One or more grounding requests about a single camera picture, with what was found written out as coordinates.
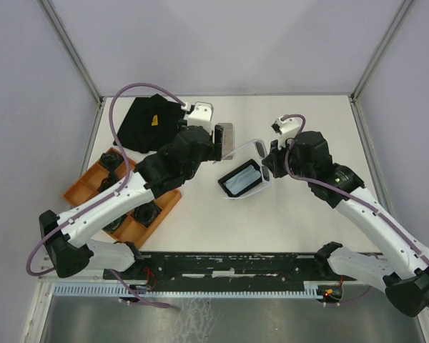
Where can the left aluminium frame post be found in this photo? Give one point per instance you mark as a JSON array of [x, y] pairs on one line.
[[62, 34]]

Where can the black item in tray rear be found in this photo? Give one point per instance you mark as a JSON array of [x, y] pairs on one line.
[[111, 160]]

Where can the black item in tray middle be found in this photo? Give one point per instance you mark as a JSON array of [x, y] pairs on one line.
[[110, 180]]

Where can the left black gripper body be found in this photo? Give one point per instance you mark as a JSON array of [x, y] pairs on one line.
[[214, 151]]

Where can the white slotted cable duct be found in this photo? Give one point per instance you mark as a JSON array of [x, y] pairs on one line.
[[224, 289]]

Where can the black folded cloth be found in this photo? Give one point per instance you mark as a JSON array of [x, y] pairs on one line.
[[150, 124]]

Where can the black rectangular case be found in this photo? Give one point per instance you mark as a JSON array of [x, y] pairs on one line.
[[251, 189]]

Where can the lavender sunglasses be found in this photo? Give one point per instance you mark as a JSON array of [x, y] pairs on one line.
[[260, 150]]

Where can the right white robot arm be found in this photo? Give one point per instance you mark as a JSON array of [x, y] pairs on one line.
[[404, 275]]

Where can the aluminium frame post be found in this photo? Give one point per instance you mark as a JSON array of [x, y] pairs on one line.
[[62, 34], [382, 48]]

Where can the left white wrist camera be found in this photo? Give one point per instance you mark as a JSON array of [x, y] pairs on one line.
[[199, 114]]

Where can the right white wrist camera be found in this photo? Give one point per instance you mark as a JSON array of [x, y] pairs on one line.
[[288, 127]]

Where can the blue cloth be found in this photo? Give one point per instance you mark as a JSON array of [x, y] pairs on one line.
[[243, 179]]

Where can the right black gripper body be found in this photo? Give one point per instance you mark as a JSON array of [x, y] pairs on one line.
[[279, 165]]

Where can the black round item in tray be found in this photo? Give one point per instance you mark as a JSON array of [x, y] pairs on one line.
[[146, 213]]

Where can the orange divided tray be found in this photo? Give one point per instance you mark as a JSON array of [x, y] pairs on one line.
[[136, 225]]

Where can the right aluminium frame post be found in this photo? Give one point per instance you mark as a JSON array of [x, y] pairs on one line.
[[382, 48]]

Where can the grey glasses case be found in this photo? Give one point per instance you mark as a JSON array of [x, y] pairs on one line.
[[228, 140]]

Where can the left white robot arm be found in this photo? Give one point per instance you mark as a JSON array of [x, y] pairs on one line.
[[67, 237]]

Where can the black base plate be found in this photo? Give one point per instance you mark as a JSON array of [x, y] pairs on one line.
[[183, 267]]

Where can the black coiled item in tray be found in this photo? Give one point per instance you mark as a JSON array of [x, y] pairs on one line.
[[113, 226]]

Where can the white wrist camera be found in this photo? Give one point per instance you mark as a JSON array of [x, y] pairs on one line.
[[288, 127], [199, 114]]

